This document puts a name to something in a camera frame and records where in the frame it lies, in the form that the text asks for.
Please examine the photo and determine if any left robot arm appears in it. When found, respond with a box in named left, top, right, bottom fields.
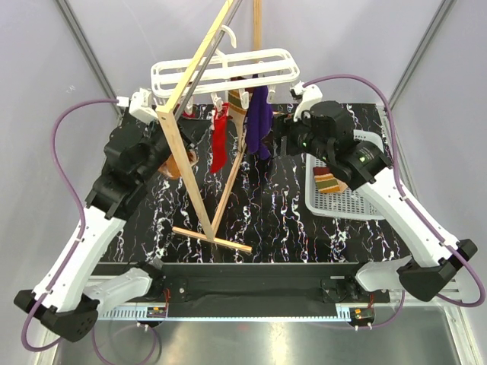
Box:
left=14, top=117, right=171, bottom=342

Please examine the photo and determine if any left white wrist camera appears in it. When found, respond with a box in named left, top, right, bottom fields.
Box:
left=116, top=88, right=158, bottom=125

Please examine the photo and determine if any orange sock with cream cuff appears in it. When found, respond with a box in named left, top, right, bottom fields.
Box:
left=158, top=149, right=199, bottom=179

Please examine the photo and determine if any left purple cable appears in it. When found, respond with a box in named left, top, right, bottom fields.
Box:
left=21, top=98, right=164, bottom=365

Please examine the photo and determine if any wooden drying rack frame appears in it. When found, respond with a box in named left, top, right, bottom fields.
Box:
left=154, top=0, right=289, bottom=255

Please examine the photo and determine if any red sock with cream cuff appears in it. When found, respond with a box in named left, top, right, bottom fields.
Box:
left=183, top=106, right=196, bottom=119

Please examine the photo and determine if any grey metal rack rod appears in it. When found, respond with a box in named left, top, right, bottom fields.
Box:
left=172, top=0, right=243, bottom=120

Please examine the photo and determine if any black marble pattern mat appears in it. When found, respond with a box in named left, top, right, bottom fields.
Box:
left=98, top=103, right=405, bottom=264

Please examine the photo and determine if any purple cable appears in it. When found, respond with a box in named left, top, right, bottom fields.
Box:
left=21, top=98, right=164, bottom=365
left=300, top=74, right=482, bottom=329

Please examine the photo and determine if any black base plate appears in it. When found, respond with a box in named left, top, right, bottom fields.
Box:
left=89, top=257, right=411, bottom=322

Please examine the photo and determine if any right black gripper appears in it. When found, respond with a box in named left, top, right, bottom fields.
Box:
left=262, top=111, right=333, bottom=163

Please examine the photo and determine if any white plastic clip hanger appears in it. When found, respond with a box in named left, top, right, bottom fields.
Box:
left=149, top=25, right=300, bottom=106

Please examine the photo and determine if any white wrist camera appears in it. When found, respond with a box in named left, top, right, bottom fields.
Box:
left=116, top=88, right=158, bottom=125
left=290, top=82, right=323, bottom=122

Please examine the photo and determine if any purple sock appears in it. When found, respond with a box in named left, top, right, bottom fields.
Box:
left=246, top=85, right=273, bottom=160

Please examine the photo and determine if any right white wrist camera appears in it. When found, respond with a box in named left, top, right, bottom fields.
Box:
left=290, top=82, right=323, bottom=122

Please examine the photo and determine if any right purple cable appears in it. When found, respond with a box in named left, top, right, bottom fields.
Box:
left=300, top=74, right=482, bottom=329

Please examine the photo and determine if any white perforated plastic basket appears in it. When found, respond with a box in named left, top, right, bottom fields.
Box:
left=304, top=129, right=386, bottom=221

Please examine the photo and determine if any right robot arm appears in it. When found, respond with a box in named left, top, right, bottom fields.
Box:
left=273, top=101, right=478, bottom=302

